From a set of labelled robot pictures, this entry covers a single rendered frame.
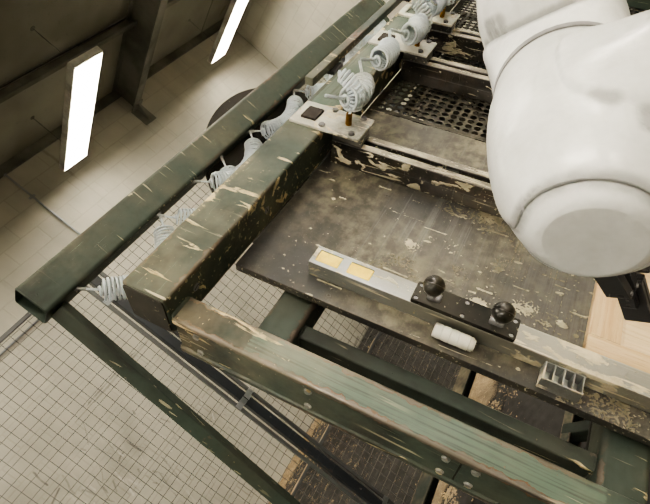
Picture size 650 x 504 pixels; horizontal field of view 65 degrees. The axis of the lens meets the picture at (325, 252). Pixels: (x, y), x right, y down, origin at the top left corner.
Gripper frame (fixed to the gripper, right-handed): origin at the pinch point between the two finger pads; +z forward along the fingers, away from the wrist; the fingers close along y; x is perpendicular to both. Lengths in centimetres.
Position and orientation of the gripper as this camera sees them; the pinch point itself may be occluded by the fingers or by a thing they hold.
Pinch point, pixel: (634, 298)
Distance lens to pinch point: 69.7
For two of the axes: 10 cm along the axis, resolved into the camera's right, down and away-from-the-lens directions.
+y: -5.2, 7.2, -4.5
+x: 6.8, 0.4, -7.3
